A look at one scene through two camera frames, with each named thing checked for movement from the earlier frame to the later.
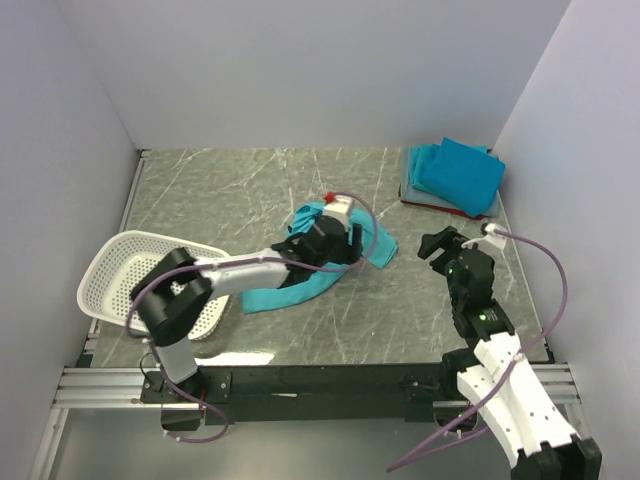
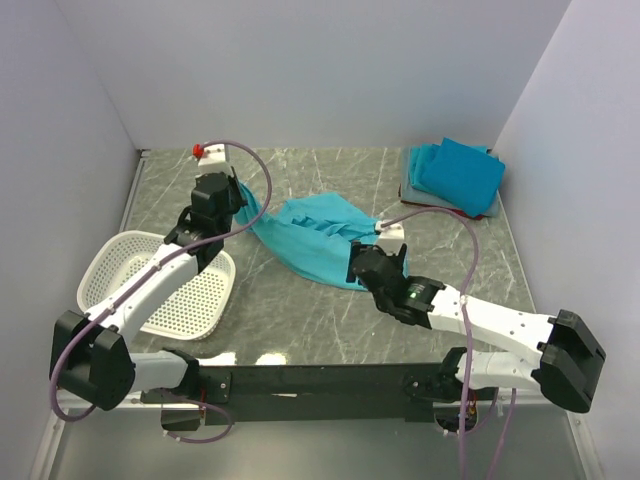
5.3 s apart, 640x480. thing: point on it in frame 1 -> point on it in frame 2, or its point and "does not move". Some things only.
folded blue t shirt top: (466, 177) does not move
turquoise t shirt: (378, 247) -> (309, 236)
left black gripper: (349, 252) -> (234, 184)
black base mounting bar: (279, 394) does not move
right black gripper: (431, 242) -> (356, 248)
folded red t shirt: (460, 213) does not move
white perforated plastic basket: (106, 285) does not move
